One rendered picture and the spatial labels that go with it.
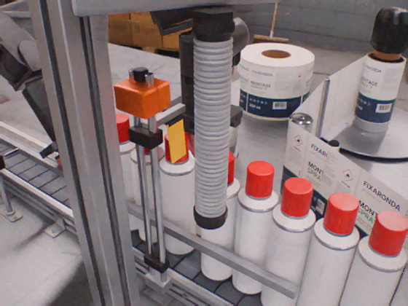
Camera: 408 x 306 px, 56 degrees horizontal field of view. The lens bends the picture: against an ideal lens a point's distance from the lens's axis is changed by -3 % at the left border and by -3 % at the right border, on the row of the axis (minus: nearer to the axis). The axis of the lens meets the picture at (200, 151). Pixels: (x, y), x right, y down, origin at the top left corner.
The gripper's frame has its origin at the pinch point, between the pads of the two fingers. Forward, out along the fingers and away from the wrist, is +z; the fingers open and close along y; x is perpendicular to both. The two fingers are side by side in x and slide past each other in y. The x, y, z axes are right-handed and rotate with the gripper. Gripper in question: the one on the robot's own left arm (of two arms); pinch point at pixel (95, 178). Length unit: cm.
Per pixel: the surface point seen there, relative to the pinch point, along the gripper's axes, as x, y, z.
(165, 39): 212, 264, -63
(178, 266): -13.9, -3.8, 17.2
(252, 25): 209, 414, -38
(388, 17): -39, 57, 3
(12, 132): 28.0, 3.3, -18.1
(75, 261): 3.4, -10.1, 10.2
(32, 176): 17.6, -2.5, -6.5
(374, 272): -44.0, -3.1, 20.9
